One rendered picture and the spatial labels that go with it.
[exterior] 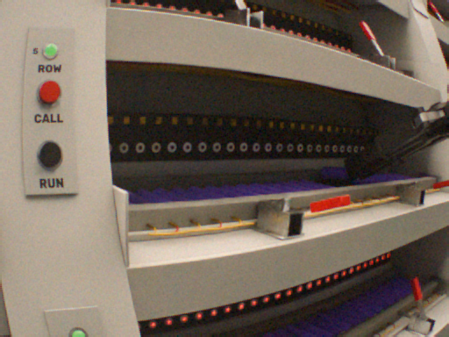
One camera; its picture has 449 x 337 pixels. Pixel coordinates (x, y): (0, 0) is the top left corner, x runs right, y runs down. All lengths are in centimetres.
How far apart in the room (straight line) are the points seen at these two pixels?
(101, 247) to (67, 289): 4
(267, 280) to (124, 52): 22
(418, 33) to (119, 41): 61
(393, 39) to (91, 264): 71
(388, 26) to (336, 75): 38
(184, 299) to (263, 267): 7
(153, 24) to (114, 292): 21
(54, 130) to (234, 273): 17
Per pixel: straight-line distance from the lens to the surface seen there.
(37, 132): 28
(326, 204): 35
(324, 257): 42
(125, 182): 47
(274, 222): 39
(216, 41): 39
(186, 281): 32
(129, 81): 56
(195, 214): 38
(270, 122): 60
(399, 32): 85
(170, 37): 37
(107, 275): 29
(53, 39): 31
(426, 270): 82
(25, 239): 27
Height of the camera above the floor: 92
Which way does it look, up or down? 9 degrees up
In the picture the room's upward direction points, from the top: 9 degrees counter-clockwise
